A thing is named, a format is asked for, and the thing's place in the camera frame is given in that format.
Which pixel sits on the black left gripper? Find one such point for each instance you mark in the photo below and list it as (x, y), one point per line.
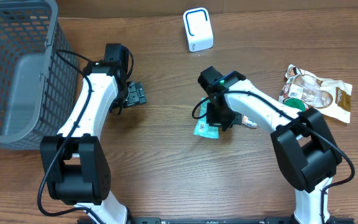
(136, 94)

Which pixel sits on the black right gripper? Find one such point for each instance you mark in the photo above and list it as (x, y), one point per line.
(220, 119)

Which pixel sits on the teal orange snack packet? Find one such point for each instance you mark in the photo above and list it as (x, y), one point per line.
(202, 128)

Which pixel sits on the small orange white box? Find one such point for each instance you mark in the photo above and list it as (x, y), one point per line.
(248, 122)

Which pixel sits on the beige brown snack bag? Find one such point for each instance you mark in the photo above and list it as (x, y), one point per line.
(330, 97)

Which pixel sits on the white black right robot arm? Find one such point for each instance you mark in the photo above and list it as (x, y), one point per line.
(303, 144)

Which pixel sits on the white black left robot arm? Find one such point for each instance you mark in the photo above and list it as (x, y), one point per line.
(77, 175)

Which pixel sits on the white barcode scanner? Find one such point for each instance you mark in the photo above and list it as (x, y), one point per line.
(198, 29)

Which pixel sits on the grey plastic mesh basket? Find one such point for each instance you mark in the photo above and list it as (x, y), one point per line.
(38, 74)

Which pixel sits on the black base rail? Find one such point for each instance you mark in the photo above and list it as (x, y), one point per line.
(266, 220)

